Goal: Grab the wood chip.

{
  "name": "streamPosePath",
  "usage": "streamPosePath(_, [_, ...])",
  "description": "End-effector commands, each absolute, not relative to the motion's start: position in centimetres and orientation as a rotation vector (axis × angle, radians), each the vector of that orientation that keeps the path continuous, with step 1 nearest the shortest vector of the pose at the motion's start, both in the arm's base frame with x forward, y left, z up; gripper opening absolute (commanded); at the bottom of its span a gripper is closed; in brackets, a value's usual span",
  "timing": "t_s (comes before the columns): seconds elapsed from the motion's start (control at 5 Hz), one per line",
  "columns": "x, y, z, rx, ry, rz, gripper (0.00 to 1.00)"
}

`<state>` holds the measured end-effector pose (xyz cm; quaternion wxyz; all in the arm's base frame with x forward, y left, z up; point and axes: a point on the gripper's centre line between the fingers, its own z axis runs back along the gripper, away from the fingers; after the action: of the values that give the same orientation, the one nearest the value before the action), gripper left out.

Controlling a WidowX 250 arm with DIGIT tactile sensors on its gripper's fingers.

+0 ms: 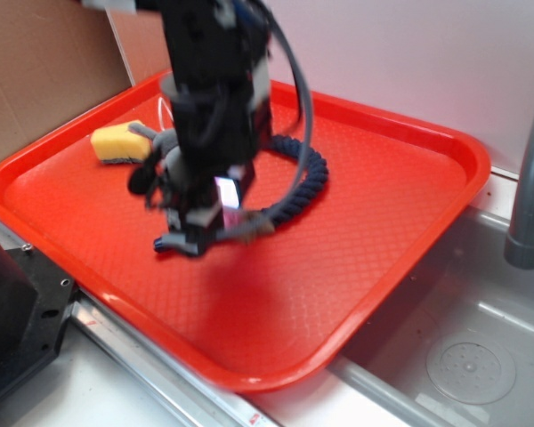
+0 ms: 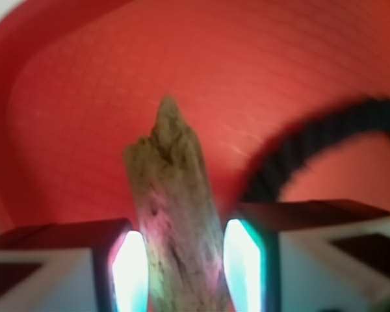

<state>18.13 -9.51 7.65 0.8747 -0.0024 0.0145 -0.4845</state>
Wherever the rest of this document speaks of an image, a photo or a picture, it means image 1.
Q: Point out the red plastic tray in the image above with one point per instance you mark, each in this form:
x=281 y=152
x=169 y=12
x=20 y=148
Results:
x=253 y=317

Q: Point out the yellow sponge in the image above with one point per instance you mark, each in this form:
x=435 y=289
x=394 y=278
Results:
x=120 y=144

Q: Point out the grey sink basin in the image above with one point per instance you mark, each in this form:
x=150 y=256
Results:
x=379 y=378

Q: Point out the brown cardboard panel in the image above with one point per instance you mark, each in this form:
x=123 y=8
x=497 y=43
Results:
x=59 y=59

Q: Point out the sink drain cover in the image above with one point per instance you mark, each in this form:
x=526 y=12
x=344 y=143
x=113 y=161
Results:
x=470 y=369

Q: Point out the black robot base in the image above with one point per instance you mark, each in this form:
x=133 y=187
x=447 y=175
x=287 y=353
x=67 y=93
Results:
x=35 y=299

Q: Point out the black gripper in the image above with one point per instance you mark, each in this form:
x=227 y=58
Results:
x=220 y=129

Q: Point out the grey plush toy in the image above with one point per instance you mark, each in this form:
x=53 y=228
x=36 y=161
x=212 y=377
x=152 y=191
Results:
x=163 y=163

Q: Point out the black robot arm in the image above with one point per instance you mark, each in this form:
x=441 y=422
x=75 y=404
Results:
x=207 y=42

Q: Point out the brown wood chip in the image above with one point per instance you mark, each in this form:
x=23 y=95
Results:
x=255 y=226

